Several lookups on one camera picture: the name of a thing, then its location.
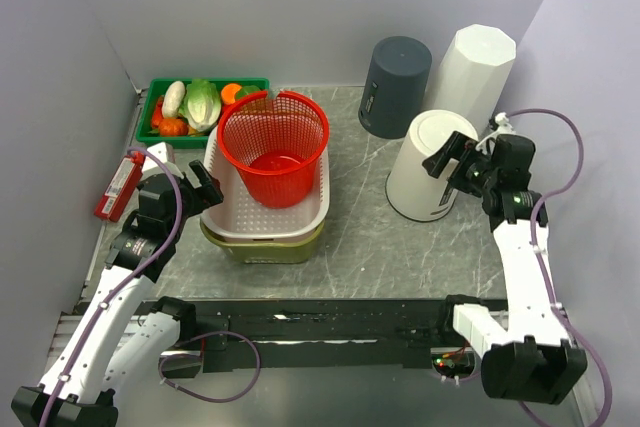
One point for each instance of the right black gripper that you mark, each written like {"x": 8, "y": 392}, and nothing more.
{"x": 458, "y": 146}

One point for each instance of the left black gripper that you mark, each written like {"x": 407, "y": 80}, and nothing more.
{"x": 209, "y": 188}

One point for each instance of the white perforated rectangular basket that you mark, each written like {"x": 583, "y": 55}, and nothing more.
{"x": 241, "y": 218}

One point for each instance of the olive green rectangular basket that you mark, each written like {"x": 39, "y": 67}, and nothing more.
{"x": 267, "y": 252}

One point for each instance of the large white faceted container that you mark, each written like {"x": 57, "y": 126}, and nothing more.
{"x": 472, "y": 74}

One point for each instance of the red mesh basket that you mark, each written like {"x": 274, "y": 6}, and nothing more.
{"x": 274, "y": 142}

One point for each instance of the dark grey round bucket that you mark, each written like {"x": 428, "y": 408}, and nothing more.
{"x": 395, "y": 86}

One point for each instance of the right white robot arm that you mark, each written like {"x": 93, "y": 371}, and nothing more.
{"x": 532, "y": 358}

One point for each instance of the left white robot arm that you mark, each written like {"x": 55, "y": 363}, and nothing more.
{"x": 86, "y": 382}

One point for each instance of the orange toy pumpkin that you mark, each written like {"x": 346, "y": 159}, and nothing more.
{"x": 173, "y": 127}

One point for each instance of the toy napa cabbage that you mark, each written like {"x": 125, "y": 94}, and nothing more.
{"x": 201, "y": 105}

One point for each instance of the red toy chili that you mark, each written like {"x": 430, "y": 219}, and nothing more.
{"x": 157, "y": 115}

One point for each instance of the red rectangular box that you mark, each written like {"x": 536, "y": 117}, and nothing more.
{"x": 120, "y": 188}

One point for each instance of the white toy radish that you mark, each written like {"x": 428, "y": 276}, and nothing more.
{"x": 173, "y": 98}

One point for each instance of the green plastic tray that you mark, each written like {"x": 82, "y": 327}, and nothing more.
{"x": 158, "y": 87}

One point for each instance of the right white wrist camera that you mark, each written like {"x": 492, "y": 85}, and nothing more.
{"x": 498, "y": 125}

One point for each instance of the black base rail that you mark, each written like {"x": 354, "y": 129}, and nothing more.
{"x": 299, "y": 333}

